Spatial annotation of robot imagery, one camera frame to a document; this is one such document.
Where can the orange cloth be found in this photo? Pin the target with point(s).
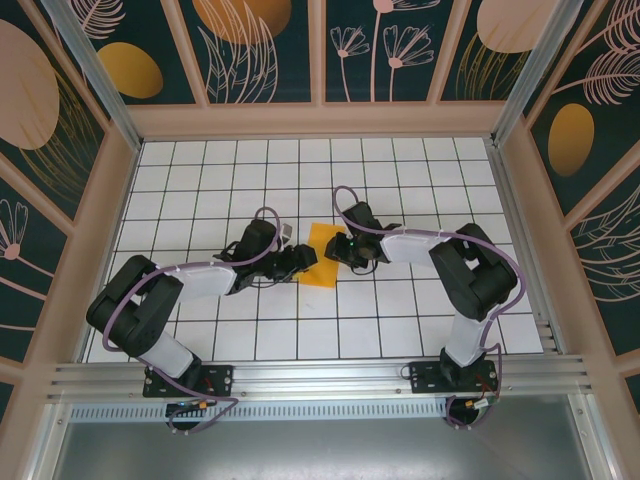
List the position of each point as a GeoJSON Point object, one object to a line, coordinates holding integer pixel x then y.
{"type": "Point", "coordinates": [320, 277]}

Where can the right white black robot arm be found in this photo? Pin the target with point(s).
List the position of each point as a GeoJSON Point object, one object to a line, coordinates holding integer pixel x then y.
{"type": "Point", "coordinates": [410, 247]}

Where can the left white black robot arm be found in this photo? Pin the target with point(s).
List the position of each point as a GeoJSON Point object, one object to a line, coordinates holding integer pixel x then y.
{"type": "Point", "coordinates": [205, 282]}

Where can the long aluminium mounting rail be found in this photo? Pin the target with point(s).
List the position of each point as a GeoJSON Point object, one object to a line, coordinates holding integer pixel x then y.
{"type": "Point", "coordinates": [320, 375]}

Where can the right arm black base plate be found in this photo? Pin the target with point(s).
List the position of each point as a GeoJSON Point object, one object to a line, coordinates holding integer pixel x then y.
{"type": "Point", "coordinates": [425, 375]}

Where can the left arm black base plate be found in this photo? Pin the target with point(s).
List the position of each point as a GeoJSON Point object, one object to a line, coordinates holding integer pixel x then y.
{"type": "Point", "coordinates": [220, 380]}

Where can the aluminium side rail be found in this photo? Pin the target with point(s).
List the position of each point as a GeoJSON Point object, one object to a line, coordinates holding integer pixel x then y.
{"type": "Point", "coordinates": [525, 250]}

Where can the aluminium corner post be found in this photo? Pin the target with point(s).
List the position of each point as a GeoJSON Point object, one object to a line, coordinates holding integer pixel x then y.
{"type": "Point", "coordinates": [100, 85]}
{"type": "Point", "coordinates": [530, 75]}

